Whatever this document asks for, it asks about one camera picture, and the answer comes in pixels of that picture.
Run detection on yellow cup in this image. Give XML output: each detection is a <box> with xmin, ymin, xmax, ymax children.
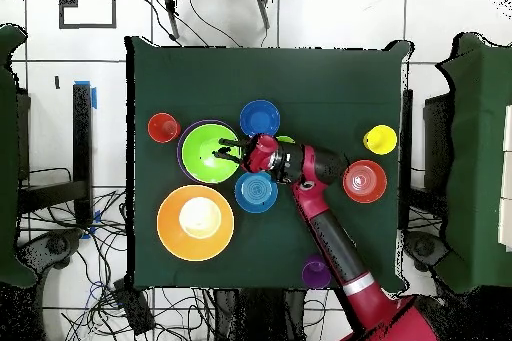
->
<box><xmin>362</xmin><ymin>124</ymin><xmax>399</xmax><ymax>156</ymax></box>

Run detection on dark green tablecloth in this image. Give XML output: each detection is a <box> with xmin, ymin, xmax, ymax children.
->
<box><xmin>124</xmin><ymin>35</ymin><xmax>413</xmax><ymax>290</ymax></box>

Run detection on green cloth covered side table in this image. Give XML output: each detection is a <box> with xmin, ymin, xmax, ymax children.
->
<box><xmin>0</xmin><ymin>24</ymin><xmax>37</xmax><ymax>288</ymax></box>
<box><xmin>435</xmin><ymin>32</ymin><xmax>512</xmax><ymax>294</ymax></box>

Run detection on tangle of floor cables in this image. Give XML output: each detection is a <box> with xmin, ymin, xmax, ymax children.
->
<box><xmin>17</xmin><ymin>166</ymin><xmax>213</xmax><ymax>341</ymax></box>

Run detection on black power strip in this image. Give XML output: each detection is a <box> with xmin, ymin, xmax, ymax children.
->
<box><xmin>113</xmin><ymin>278</ymin><xmax>155</xmax><ymax>336</ymax></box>

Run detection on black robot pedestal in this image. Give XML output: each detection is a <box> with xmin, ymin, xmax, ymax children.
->
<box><xmin>213</xmin><ymin>287</ymin><xmax>309</xmax><ymax>341</ymax></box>

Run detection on blue tape strip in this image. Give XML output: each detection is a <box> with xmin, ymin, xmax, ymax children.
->
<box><xmin>73</xmin><ymin>79</ymin><xmax>98</xmax><ymax>110</ymax></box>

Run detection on orange bowl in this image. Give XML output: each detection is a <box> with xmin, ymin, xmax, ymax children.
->
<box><xmin>342</xmin><ymin>159</ymin><xmax>388</xmax><ymax>205</ymax></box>

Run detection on dark blue bowl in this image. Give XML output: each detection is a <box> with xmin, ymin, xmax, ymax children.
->
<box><xmin>239</xmin><ymin>99</ymin><xmax>282</xmax><ymax>139</ymax></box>

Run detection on purple cup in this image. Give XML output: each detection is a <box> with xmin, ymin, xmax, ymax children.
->
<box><xmin>301</xmin><ymin>253</ymin><xmax>333</xmax><ymax>290</ymax></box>

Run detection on large yellow-orange bowl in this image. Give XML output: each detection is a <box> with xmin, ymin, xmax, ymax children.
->
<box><xmin>156</xmin><ymin>184</ymin><xmax>236</xmax><ymax>262</ymax></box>

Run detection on black office chair base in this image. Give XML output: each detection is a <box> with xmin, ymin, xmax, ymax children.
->
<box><xmin>17</xmin><ymin>228</ymin><xmax>85</xmax><ymax>272</ymax></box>
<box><xmin>403</xmin><ymin>230</ymin><xmax>451</xmax><ymax>272</ymax></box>

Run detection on light blue bowl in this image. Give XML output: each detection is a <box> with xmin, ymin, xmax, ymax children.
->
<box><xmin>234</xmin><ymin>171</ymin><xmax>280</xmax><ymax>215</ymax></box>

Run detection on black bench frame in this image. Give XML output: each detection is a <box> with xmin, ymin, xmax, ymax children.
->
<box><xmin>17</xmin><ymin>82</ymin><xmax>95</xmax><ymax>230</ymax></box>

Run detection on green bowl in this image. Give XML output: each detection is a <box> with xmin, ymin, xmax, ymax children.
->
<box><xmin>180</xmin><ymin>123</ymin><xmax>242</xmax><ymax>185</ymax></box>

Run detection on black side frame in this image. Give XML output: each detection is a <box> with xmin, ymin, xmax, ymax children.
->
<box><xmin>399</xmin><ymin>88</ymin><xmax>451</xmax><ymax>198</ymax></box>

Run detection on orange cup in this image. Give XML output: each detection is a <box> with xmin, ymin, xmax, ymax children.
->
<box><xmin>147</xmin><ymin>112</ymin><xmax>182</xmax><ymax>145</ymax></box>

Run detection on purple bowl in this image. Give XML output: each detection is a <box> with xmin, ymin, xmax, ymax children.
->
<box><xmin>176</xmin><ymin>118</ymin><xmax>243</xmax><ymax>185</ymax></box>

